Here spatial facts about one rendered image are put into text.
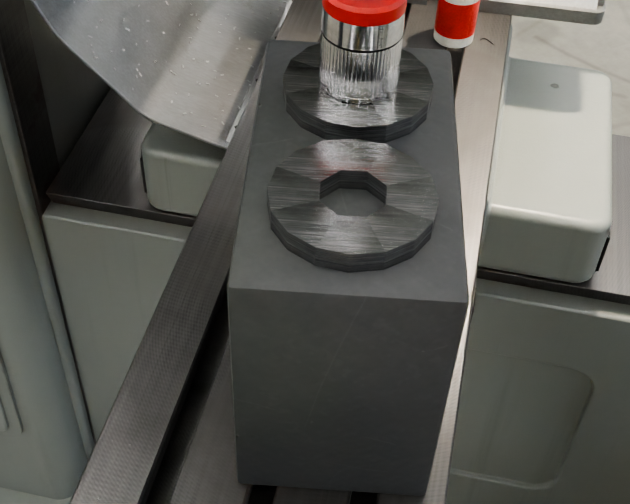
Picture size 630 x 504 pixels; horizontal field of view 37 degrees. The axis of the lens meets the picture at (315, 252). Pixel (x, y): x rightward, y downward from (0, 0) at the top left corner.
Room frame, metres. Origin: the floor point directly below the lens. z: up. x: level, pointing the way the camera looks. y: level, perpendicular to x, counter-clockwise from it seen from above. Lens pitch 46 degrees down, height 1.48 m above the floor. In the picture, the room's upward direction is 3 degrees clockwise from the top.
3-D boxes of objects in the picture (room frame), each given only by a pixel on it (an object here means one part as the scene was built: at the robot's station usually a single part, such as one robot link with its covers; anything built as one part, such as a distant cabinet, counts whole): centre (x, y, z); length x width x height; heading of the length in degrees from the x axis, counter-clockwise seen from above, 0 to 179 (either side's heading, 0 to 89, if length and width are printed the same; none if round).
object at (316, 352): (0.42, -0.02, 1.04); 0.22 x 0.12 x 0.20; 178
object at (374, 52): (0.47, -0.02, 1.17); 0.05 x 0.05 x 0.05
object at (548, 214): (0.86, -0.07, 0.80); 0.50 x 0.35 x 0.12; 80
